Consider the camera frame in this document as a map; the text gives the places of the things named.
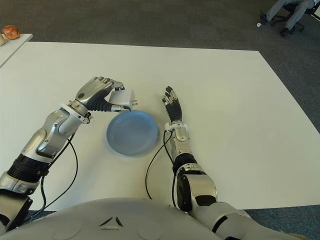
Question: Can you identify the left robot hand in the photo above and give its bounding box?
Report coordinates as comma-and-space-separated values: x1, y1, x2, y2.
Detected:
74, 76, 132, 113

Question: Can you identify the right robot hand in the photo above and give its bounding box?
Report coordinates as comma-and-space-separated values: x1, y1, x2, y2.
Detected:
160, 85, 184, 124

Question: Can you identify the white charger with prongs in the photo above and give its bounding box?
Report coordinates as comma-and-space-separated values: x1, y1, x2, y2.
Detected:
109, 88, 139, 109

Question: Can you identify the blue round plate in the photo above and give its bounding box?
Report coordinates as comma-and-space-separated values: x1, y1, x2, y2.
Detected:
106, 109, 159, 158

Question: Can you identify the white side table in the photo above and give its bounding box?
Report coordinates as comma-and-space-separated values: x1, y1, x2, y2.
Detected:
0, 33, 33, 68

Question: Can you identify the reddish brown round bread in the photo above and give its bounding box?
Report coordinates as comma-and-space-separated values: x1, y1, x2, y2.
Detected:
1, 24, 20, 40

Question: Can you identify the grey robot torso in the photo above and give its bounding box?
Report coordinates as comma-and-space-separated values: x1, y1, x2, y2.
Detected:
0, 197, 241, 240

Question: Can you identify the black office chair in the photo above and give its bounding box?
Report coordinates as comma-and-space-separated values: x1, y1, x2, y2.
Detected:
271, 0, 320, 30

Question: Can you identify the seated person in grey trousers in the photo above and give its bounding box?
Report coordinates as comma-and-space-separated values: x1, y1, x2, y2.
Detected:
259, 0, 317, 36

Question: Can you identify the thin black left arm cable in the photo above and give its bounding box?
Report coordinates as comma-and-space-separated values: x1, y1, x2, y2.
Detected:
31, 132, 79, 221

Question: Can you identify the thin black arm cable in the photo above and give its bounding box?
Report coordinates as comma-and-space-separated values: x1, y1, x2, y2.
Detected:
31, 132, 79, 221
144, 129, 168, 201

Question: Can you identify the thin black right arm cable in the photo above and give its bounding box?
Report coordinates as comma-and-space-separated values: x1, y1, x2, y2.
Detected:
144, 129, 168, 201

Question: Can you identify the thick dark right arm cable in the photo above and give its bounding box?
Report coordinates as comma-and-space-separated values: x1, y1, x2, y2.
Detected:
163, 143, 177, 208

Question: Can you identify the thick dark arm cable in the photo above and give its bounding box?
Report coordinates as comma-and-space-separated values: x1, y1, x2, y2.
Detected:
163, 143, 177, 208
39, 174, 47, 210

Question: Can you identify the thick dark left arm cable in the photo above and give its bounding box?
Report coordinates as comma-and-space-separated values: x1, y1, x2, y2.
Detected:
39, 174, 47, 210

